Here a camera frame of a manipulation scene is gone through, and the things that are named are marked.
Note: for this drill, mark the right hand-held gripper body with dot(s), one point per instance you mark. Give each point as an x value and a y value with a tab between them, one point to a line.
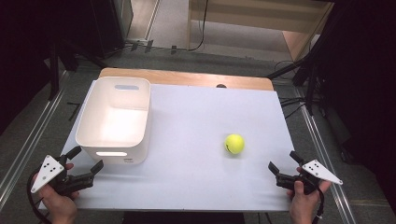
320	171

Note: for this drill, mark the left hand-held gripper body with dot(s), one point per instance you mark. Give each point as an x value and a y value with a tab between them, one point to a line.
48	171

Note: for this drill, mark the white plastic storage bin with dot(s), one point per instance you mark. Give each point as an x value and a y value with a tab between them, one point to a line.
113	124

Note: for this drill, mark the yellow tennis ball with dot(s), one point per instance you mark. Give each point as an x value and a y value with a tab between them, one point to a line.
234	143

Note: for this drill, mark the person's left hand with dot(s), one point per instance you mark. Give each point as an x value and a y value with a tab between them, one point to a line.
60	208

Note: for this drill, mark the person's right hand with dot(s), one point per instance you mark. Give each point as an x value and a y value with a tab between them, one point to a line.
303	207

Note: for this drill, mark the black metal stand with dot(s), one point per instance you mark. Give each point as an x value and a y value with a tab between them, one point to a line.
54	71
309	84

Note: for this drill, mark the white table board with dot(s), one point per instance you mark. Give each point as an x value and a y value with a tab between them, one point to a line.
186	124

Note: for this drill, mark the small dark knob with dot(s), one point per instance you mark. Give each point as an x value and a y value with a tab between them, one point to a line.
221	85

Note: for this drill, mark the wooden table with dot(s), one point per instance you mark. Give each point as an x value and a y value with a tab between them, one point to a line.
186	77

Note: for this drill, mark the dark cabinet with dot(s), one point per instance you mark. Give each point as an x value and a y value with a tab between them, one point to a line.
109	25

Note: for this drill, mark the light wooden furniture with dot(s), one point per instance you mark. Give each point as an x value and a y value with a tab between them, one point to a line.
258	18

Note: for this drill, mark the aluminium floor rail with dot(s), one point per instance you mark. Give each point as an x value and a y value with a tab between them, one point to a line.
323	155
28	146

